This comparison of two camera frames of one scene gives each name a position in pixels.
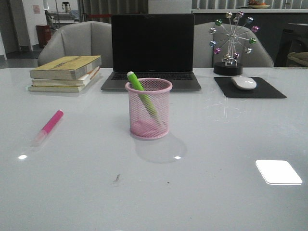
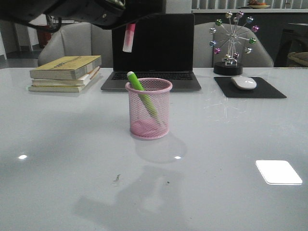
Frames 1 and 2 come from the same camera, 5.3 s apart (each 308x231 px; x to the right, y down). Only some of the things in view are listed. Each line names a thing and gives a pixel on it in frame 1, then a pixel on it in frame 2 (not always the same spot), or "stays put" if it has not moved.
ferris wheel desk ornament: (232, 36) stays put
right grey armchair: (213, 44) stays put
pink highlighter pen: (48, 128) to (129, 37)
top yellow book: (65, 68) stays put
